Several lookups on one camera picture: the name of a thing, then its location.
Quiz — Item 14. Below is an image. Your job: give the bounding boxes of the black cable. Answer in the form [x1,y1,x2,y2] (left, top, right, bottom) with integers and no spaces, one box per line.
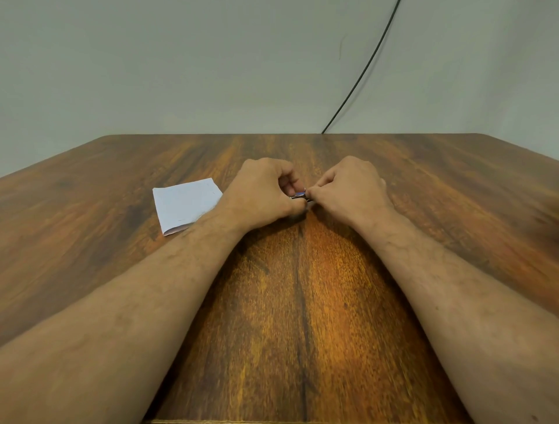
[321,0,402,134]

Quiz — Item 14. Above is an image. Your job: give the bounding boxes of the person's right forearm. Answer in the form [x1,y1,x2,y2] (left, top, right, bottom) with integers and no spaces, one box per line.
[355,205,559,424]

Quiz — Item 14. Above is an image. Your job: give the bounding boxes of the person's left forearm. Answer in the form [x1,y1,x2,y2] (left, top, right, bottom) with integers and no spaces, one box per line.
[0,205,248,424]

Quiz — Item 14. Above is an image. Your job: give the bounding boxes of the person's right hand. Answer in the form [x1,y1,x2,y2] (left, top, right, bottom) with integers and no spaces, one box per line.
[304,156,396,231]

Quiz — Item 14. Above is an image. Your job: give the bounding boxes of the person's left hand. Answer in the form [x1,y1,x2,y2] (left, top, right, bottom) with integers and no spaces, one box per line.
[217,158,308,233]

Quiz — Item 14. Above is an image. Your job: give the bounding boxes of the folded white paper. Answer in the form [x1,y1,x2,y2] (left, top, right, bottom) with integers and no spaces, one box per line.
[152,178,224,236]

